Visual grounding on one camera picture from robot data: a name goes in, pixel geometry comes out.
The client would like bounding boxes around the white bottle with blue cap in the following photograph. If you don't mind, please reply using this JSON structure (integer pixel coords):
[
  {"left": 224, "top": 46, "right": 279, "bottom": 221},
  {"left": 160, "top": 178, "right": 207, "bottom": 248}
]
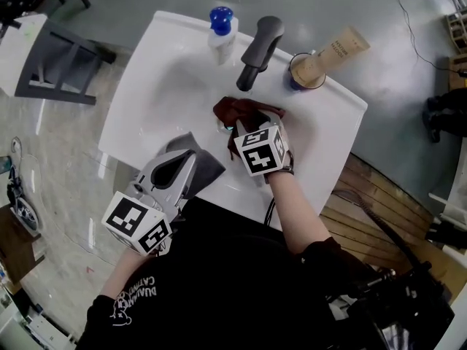
[{"left": 207, "top": 6, "right": 240, "bottom": 66}]

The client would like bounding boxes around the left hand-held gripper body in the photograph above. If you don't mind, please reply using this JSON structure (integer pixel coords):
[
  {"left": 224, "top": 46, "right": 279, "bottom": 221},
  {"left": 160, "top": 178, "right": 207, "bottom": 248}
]
[{"left": 101, "top": 165, "right": 184, "bottom": 257}]

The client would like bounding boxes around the wooden slatted platform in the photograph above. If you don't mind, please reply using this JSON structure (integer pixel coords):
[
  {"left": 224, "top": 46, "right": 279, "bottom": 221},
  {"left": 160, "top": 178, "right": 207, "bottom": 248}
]
[{"left": 319, "top": 151, "right": 467, "bottom": 306}]

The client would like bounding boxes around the white sink basin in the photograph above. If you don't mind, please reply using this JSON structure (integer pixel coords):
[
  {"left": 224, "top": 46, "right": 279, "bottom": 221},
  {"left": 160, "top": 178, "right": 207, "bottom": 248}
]
[{"left": 98, "top": 10, "right": 368, "bottom": 231}]

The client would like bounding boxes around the purple grey cloth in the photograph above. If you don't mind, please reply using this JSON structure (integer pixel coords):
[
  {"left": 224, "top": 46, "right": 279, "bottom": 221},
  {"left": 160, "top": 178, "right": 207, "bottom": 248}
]
[{"left": 162, "top": 131, "right": 227, "bottom": 200}]

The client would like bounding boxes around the wooden shelf unit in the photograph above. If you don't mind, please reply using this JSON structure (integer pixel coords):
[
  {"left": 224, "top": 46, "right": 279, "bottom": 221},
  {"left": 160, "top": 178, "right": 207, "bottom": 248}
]
[{"left": 443, "top": 0, "right": 467, "bottom": 54}]

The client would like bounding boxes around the dark red cloth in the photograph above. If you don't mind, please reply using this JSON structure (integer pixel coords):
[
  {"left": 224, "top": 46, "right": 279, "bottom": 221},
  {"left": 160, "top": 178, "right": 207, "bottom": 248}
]
[{"left": 212, "top": 96, "right": 287, "bottom": 160}]

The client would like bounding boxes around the blue cup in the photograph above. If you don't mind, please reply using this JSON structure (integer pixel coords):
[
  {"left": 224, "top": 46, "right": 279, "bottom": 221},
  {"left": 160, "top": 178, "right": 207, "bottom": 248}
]
[{"left": 287, "top": 52, "right": 328, "bottom": 93}]

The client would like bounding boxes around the brown vanity with white top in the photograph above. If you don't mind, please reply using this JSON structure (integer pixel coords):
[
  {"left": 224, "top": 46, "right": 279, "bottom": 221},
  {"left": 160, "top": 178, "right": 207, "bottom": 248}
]
[{"left": 0, "top": 204, "right": 47, "bottom": 286}]

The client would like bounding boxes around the person's right forearm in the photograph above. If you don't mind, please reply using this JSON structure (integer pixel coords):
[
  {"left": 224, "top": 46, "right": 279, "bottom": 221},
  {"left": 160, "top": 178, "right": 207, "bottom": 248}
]
[{"left": 264, "top": 171, "right": 328, "bottom": 254}]

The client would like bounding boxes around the grey backpack rig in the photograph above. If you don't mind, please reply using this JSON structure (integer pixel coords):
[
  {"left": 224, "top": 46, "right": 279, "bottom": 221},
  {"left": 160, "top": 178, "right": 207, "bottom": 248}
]
[{"left": 6, "top": 164, "right": 40, "bottom": 231}]

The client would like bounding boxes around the person's black printed shirt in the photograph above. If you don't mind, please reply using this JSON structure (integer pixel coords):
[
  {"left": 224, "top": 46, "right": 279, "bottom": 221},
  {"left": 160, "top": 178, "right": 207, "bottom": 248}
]
[{"left": 74, "top": 195, "right": 366, "bottom": 350}]

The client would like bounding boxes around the black faucet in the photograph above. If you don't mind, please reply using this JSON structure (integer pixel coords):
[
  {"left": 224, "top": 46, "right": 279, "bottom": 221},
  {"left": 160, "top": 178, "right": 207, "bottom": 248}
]
[{"left": 236, "top": 15, "right": 285, "bottom": 92}]

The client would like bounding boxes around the person's left forearm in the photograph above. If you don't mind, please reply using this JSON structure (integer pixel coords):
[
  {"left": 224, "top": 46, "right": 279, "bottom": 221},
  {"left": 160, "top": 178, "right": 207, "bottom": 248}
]
[{"left": 95, "top": 248, "right": 147, "bottom": 300}]

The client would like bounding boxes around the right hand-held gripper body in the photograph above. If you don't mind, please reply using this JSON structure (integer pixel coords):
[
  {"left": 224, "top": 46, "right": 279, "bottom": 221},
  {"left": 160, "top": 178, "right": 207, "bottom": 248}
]
[{"left": 233, "top": 123, "right": 295, "bottom": 185}]

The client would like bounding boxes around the black backpack unit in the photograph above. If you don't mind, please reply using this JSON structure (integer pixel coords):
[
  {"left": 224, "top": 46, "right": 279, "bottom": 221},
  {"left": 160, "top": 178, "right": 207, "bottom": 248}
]
[{"left": 328, "top": 260, "right": 457, "bottom": 350}]

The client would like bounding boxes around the thick black hose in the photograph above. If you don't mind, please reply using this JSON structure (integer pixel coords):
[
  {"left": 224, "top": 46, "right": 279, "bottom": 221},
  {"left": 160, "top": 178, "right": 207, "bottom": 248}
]
[{"left": 333, "top": 190, "right": 431, "bottom": 280}]

